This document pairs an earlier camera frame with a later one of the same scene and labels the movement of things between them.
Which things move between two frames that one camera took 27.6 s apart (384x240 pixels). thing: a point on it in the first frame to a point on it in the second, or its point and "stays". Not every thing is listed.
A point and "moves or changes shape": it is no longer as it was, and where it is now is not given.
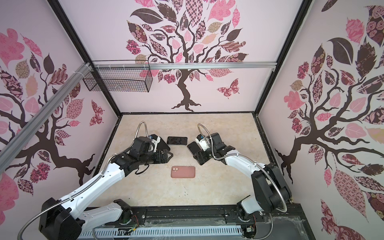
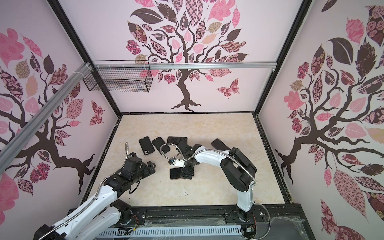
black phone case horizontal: (177, 140) stays
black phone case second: (162, 145) stays
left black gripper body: (155, 158) to (143, 172)
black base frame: (281, 222) stays
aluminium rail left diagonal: (9, 148) stays
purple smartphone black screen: (193, 147) moves or changes shape
